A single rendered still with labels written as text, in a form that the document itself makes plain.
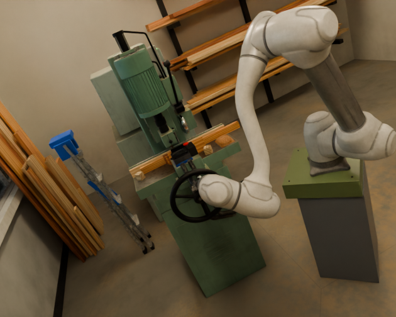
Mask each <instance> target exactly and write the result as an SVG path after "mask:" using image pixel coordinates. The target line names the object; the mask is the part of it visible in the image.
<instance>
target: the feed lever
mask: <svg viewBox="0 0 396 317"><path fill-rule="evenodd" d="M163 65H164V66H165V67H166V68H167V71H168V75H169V78H170V82H171V85H172V89H173V93H174V96H175V100H176V102H177V103H176V104H174V105H173V107H174V109H175V111H176V113H177V114H179V113H181V112H183V111H185V108H184V105H183V104H182V102H179V100H178V97H177V93H176V90H175V86H174V83H173V79H172V75H171V71H170V61H169V60H165V61H164V62H163Z"/></svg>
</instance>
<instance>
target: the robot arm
mask: <svg viewBox="0 0 396 317"><path fill-rule="evenodd" d="M337 34H338V19H337V17H336V15H335V14H334V12H333V11H332V10H331V9H329V8H327V7H324V6H315V5H310V6H301V7H298V8H293V9H289V10H286V11H282V12H281V13H278V14H276V13H274V12H272V11H262V12H260V13H259V14H258V15H257V16H256V17H255V18H254V20H253V21H252V22H251V24H250V26H249V28H248V31H247V32H246V35H245V39H244V41H243V45H242V47H241V55H240V58H239V66H238V76H237V81H236V90H235V103H236V110H237V113H238V116H239V120H240V122H241V125H242V127H243V130H244V133H245V135H246V138H247V141H248V143H249V146H250V148H251V152H252V154H253V158H254V168H253V172H252V173H251V174H250V175H249V176H248V177H246V178H244V181H243V182H242V183H240V182H237V181H234V180H232V179H228V178H227V177H224V176H220V175H218V174H206V175H203V176H202V177H201V176H198V177H197V182H196V181H195V182H194V183H193V185H192V187H191V189H192V192H196V191H197V190H199V194H200V197H201V198H202V199H203V201H205V202H206V203H207V204H209V205H211V206H215V207H218V208H226V209H230V210H233V211H235V212H237V213H239V214H243V215H245V216H249V217H253V218H261V219H268V218H272V217H273V216H275V215H276V214H277V213H278V212H279V210H280V207H281V202H280V198H279V197H278V196H277V194H276V193H274V192H273V191H272V185H271V184H270V181H269V175H270V159H269V155H268V150H267V146H266V144H265V141H264V138H263V135H262V132H261V129H260V125H259V122H258V119H257V117H256V113H255V109H254V105H253V95H254V91H255V88H256V86H257V84H258V82H259V80H260V78H261V76H262V74H263V73H264V71H265V69H266V67H267V64H268V61H269V60H270V59H273V58H275V57H278V56H282V57H283V58H285V59H287V60H288V61H290V62H291V63H293V64H294V65H295V66H296V67H299V68H301V69H303V71H304V72H305V74H306V76H307V77H308V78H309V80H310V82H311V83H312V85H313V86H314V88H315V90H316V91H317V93H318V94H319V96H320V97H321V99H322V100H323V102H324V104H325V105H326V107H327V108H328V110H329V112H330V113H329V112H326V111H318V112H315V113H312V114H311V115H309V116H308V117H307V119H306V121H305V123H304V141H305V146H306V149H307V152H308V154H309V156H308V157H307V159H308V161H309V163H310V168H311V171H310V176H311V177H315V176H317V175H321V174H327V173H331V172H337V171H341V170H349V169H350V168H351V167H350V165H349V164H348V163H347V160H346V157H347V158H351V159H359V160H380V159H385V158H387V157H389V156H390V155H392V154H393V153H394V151H395V150H396V132H395V130H394V129H393V128H392V127H391V126H389V125H387V124H383V123H382V122H381V121H379V120H378V119H376V118H375V117H374V116H373V115H372V114H371V113H369V112H366V111H362V110H361V108H360V106H359V104H358V102H357V100H356V98H355V97H354V95H353V93H352V91H351V89H350V88H349V85H348V83H347V82H346V80H345V78H344V76H343V74H342V73H341V71H340V69H339V67H338V65H337V63H336V61H335V59H334V58H333V56H332V54H331V52H330V50H331V44H332V43H333V42H334V41H335V39H336V37H337Z"/></svg>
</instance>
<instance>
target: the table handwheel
mask: <svg viewBox="0 0 396 317"><path fill-rule="evenodd" d="M200 174H205V175H206V174H217V172H215V171H213V170H209V169H194V170H191V171H188V172H186V173H185V174H184V175H182V176H181V177H179V178H178V180H177V181H176V182H175V184H174V185H173V187H172V190H171V192H170V206H171V209H172V211H173V212H174V213H175V215H176V216H177V217H178V218H180V219H181V220H183V221H186V222H189V223H201V222H204V221H207V220H209V219H211V218H213V217H214V216H215V215H217V214H218V212H220V210H222V208H218V207H216V208H215V209H214V210H213V211H211V212H210V213H208V211H207V209H206V207H205V204H204V201H203V199H202V198H201V197H200V194H199V190H197V191H196V192H193V193H192V194H188V195H181V194H176V193H177V190H178V188H179V187H180V185H181V184H182V183H183V182H184V181H185V180H187V179H188V178H189V177H192V176H195V175H200ZM189 187H190V189H191V186H189ZM175 198H193V199H194V201H195V202H196V203H197V204H201V206H202V208H203V210H204V212H205V214H206V215H205V216H201V217H190V216H186V215H184V214H183V213H181V212H180V211H179V209H178V207H177V205H176V201H175Z"/></svg>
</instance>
